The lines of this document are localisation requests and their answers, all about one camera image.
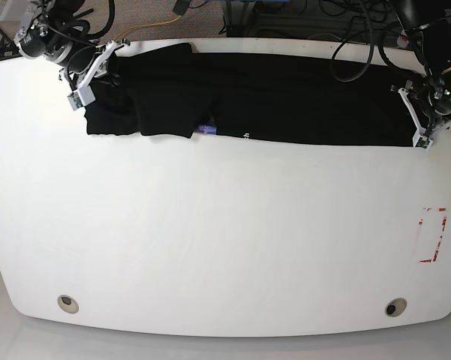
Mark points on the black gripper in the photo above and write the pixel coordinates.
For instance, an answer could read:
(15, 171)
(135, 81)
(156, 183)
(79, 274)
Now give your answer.
(96, 60)
(434, 112)

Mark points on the black T-shirt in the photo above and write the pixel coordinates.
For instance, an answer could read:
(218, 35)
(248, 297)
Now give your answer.
(175, 90)

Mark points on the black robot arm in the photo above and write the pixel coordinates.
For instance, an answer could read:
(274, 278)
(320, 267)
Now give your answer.
(57, 31)
(427, 25)

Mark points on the red tape rectangle marking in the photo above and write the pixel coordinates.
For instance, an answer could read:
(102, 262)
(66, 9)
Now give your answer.
(430, 234)

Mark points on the clear plastic storage box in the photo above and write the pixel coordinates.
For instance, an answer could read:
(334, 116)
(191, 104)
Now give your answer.
(8, 10)

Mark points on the right table cable grommet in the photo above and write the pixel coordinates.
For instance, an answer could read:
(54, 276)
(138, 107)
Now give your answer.
(396, 307)

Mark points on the table cable grommet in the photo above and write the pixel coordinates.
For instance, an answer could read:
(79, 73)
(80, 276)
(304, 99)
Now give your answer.
(68, 304)
(396, 307)

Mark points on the left table cable grommet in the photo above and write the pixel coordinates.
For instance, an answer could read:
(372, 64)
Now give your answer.
(68, 304)

